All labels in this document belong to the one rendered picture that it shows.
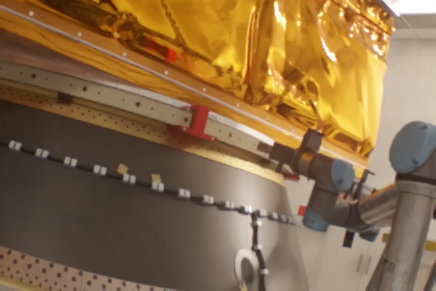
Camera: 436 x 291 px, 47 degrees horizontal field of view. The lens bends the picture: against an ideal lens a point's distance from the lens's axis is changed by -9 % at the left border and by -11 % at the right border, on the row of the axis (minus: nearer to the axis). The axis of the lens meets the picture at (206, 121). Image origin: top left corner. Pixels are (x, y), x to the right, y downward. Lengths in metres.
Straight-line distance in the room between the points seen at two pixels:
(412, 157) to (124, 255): 0.73
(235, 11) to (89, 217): 0.80
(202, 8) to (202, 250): 0.70
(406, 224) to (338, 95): 1.16
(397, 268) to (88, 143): 0.86
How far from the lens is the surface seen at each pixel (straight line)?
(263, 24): 1.84
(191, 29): 1.58
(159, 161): 1.50
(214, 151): 1.63
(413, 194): 1.09
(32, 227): 1.34
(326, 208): 1.38
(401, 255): 1.09
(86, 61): 1.42
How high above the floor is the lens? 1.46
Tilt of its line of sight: 9 degrees up
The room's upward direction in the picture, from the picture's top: 14 degrees clockwise
